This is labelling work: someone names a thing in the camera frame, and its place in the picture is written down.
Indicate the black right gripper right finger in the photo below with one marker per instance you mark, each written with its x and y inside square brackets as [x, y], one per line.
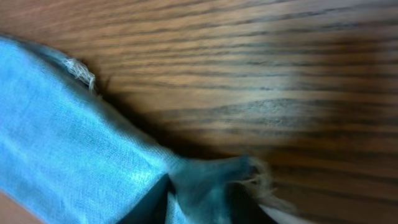
[243, 209]

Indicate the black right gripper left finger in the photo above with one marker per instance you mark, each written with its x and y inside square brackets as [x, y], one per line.
[152, 208]

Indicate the blue denim jeans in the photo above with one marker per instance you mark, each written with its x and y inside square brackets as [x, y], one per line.
[69, 157]

